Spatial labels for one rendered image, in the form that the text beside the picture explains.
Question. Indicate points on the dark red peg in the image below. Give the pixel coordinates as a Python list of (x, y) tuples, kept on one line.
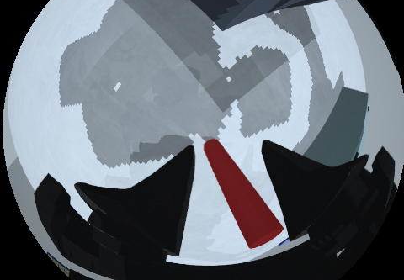
[(256, 221)]

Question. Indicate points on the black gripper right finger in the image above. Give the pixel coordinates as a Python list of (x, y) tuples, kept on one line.
[(304, 187)]

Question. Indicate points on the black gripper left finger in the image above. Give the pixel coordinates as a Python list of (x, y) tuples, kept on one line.
[(157, 206)]

